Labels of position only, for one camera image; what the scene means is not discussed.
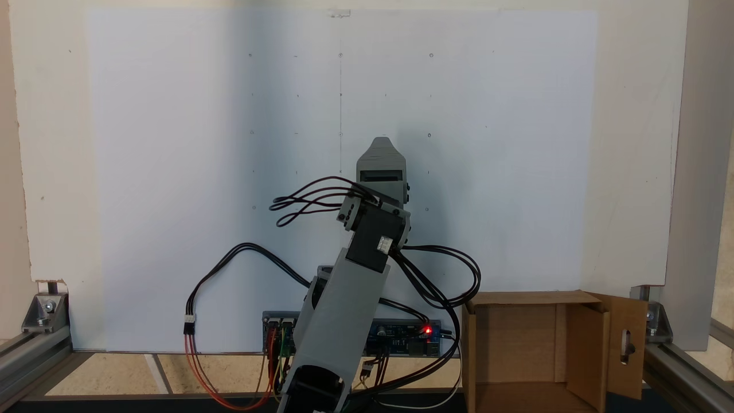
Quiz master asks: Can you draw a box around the small circuit board with wires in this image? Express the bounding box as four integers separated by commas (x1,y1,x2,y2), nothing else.
264,317,299,357

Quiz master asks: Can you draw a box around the black cable with white connector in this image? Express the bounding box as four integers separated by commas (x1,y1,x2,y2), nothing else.
183,242,314,337

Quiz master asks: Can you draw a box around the red wire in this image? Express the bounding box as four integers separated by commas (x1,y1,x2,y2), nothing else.
184,333,274,411

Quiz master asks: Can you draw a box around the white usb cable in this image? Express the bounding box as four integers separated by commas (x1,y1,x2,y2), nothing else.
361,356,463,412

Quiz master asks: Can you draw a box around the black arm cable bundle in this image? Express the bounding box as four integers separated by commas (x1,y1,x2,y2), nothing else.
356,245,482,399
269,176,380,228

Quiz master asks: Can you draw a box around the grey board mounting plate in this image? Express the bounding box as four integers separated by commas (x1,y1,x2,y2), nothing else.
262,311,443,358

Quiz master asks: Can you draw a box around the grey pointed fixed gripper finger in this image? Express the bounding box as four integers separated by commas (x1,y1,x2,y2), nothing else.
356,136,407,171

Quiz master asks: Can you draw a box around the white paper sheet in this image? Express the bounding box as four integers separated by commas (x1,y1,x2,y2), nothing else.
86,8,600,354

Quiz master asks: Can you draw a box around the brown cardboard box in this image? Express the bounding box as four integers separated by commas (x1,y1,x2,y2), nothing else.
462,290,649,413

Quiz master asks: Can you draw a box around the metal corner bracket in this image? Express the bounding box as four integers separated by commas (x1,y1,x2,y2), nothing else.
21,279,70,334
630,285,667,346

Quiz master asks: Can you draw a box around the aluminium frame rail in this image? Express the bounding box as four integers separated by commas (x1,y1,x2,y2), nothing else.
642,318,734,413
0,329,73,409

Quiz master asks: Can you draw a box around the green wire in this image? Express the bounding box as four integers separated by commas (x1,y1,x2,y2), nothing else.
278,328,291,398

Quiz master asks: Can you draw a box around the orange wire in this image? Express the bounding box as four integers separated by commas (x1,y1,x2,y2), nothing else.
189,333,276,409

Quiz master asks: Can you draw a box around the aluminium frame post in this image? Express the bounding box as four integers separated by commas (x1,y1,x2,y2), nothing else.
665,0,734,352

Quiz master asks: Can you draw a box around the blue power circuit board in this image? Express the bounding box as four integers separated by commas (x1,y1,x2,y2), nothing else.
366,321,442,358

